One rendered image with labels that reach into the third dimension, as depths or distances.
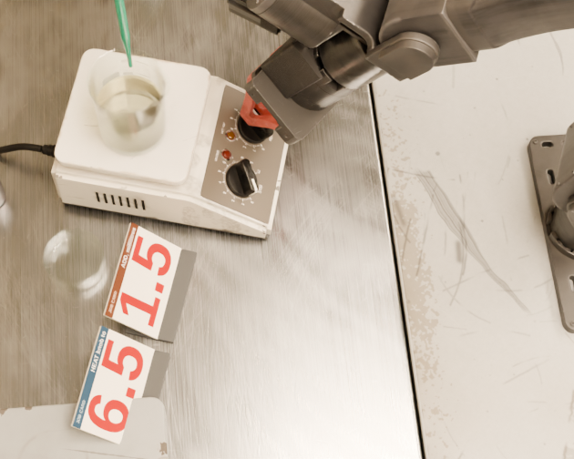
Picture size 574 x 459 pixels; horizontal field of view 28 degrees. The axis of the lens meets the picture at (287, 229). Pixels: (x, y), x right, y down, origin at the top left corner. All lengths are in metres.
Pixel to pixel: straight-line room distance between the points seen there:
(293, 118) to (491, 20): 0.22
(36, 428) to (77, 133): 0.26
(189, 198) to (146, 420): 0.20
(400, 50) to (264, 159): 0.27
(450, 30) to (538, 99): 0.36
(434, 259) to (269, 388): 0.20
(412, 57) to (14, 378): 0.45
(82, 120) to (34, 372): 0.23
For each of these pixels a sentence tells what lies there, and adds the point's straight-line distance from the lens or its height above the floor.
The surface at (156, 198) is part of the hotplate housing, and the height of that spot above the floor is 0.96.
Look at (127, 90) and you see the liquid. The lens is 1.00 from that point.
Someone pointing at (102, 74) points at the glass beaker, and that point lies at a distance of 0.98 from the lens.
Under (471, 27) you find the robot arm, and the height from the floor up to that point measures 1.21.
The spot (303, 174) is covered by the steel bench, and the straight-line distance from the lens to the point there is 1.10.
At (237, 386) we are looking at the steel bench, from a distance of 1.02.
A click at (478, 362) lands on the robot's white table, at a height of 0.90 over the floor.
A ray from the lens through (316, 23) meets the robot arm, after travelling 0.87.
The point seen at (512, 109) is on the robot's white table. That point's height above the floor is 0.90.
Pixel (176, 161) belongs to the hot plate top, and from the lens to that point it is 1.00.
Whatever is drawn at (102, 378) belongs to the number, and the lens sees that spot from 1.00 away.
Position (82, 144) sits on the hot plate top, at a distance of 1.02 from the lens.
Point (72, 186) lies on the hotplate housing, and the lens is 1.04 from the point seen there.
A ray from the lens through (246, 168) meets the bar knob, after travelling 1.03.
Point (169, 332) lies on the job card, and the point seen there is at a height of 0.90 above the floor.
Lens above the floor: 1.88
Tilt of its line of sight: 66 degrees down
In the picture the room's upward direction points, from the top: 6 degrees clockwise
